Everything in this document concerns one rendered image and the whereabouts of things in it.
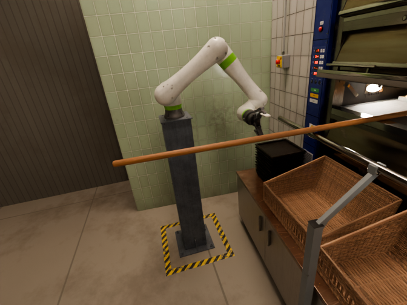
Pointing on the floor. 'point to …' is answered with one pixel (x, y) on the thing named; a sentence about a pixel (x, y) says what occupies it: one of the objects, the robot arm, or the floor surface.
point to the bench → (276, 243)
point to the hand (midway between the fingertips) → (267, 127)
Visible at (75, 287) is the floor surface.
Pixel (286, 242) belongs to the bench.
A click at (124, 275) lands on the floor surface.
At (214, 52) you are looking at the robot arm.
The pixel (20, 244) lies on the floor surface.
